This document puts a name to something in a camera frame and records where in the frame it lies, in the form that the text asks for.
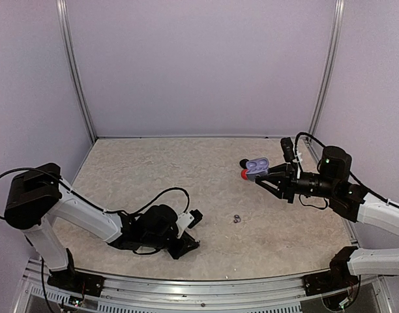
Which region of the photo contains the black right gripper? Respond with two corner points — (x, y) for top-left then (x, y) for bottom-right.
(256, 162), (338, 203)

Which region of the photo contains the grey oval charging case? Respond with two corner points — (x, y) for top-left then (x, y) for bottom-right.
(244, 157), (269, 181)

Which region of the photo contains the red round case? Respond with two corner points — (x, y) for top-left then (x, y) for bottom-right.
(241, 169), (248, 180)

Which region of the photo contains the black earbud charging case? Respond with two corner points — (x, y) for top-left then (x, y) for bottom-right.
(239, 159), (248, 168)

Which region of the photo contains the purple clip earbud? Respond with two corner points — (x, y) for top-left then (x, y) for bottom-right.
(233, 215), (241, 223)

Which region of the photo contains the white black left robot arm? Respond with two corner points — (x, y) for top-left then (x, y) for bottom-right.
(3, 163), (203, 290)

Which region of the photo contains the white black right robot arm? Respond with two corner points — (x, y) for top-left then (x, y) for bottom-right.
(254, 146), (399, 290)

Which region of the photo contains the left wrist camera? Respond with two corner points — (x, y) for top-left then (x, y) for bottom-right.
(176, 209), (203, 230)

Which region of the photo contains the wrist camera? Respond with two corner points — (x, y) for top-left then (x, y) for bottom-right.
(280, 137), (302, 167)
(176, 209), (203, 230)

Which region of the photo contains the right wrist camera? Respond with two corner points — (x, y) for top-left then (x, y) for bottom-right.
(280, 137), (302, 167)

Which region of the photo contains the front aluminium rail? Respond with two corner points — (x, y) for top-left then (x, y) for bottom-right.
(15, 257), (392, 313)

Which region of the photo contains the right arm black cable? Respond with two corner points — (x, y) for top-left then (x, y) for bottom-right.
(293, 132), (399, 209)

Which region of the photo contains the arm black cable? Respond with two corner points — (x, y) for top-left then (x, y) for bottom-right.
(293, 132), (399, 209)
(0, 168), (191, 255)

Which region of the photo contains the right aluminium corner post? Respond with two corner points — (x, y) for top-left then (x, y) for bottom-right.
(308, 0), (346, 135)

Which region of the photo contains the aluminium corner post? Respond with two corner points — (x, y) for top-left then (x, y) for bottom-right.
(56, 0), (98, 145)
(308, 0), (346, 135)

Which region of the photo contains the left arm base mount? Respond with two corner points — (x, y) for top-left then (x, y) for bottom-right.
(48, 248), (106, 297)

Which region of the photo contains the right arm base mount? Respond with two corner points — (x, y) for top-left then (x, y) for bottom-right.
(302, 246), (361, 312)

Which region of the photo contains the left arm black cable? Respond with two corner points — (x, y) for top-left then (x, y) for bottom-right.
(0, 168), (191, 255)

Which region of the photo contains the left aluminium corner post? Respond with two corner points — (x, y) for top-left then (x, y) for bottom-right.
(56, 0), (98, 145)

